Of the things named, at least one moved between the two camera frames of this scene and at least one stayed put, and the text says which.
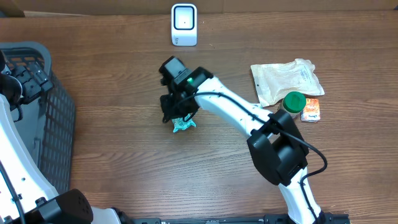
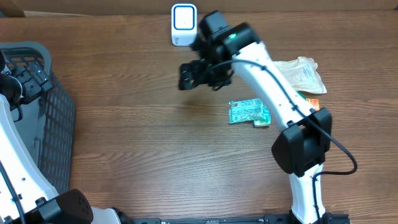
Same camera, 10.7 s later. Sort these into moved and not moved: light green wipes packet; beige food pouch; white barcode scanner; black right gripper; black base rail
Moved: light green wipes packet; black right gripper
Not moved: beige food pouch; white barcode scanner; black base rail
